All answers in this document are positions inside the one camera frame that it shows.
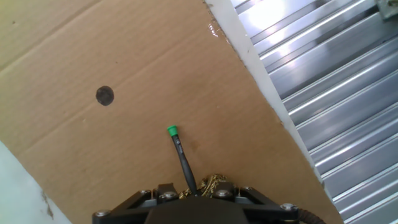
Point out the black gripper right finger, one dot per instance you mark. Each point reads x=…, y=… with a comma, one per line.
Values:
x=261, y=205

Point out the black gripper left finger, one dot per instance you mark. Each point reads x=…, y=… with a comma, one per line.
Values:
x=133, y=205

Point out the black screwdriver green cap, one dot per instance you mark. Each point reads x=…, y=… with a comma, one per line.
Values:
x=183, y=161

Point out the black round dot mark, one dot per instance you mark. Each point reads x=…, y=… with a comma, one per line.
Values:
x=104, y=96

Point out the small metal corner bracket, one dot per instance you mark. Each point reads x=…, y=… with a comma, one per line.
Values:
x=388, y=7

